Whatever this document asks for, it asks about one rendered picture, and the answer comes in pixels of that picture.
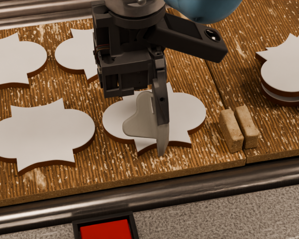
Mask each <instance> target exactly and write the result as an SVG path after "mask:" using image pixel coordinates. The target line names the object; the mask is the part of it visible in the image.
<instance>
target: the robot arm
mask: <svg viewBox="0 0 299 239"><path fill-rule="evenodd" d="M241 2H242V0H98V1H91V6H92V17H93V31H94V32H93V45H94V50H93V55H94V58H95V64H96V65H97V75H98V79H99V83H100V87H101V88H103V93H104V98H110V97H117V96H118V97H124V96H130V95H134V91H135V90H140V89H147V88H148V85H151V88H152V92H150V91H143V92H141V93H139V95H138V96H137V99H136V105H137V110H136V112H135V114H133V115H132V116H131V117H129V118H128V119H126V120H125V121H124V122H123V124H122V130H123V132H124V134H125V135H127V136H129V137H138V138H153V139H156V142H157V149H158V156H163V155H164V153H165V150H166V148H167V145H168V142H169V104H168V90H167V84H166V81H167V65H166V58H165V54H164V50H165V49H166V48H169V49H172V50H175V51H179V52H182V53H185V54H188V55H192V56H195V57H198V58H202V59H205V60H208V61H211V62H214V63H220V62H221V61H222V60H223V58H224V57H225V56H226V54H227V53H228V49H227V47H226V45H225V43H224V41H223V39H222V37H221V35H220V33H219V31H218V30H217V29H214V28H211V27H208V26H205V25H203V24H213V23H216V22H219V21H221V20H223V19H225V18H226V17H228V16H229V15H230V14H232V13H233V12H234V11H235V10H236V9H237V7H238V6H239V5H240V3H241ZM165 3H166V4H168V5H169V6H170V7H171V8H174V9H176V10H177V11H179V12H180V13H181V14H183V15H184V16H185V17H187V18H188V19H189V20H188V19H185V18H181V17H178V16H175V15H172V14H169V13H166V12H165ZM118 84H119V86H118ZM150 99H151V100H150ZM151 103H152V105H151ZM151 106H152V108H151ZM152 109H153V113H152Z"/></svg>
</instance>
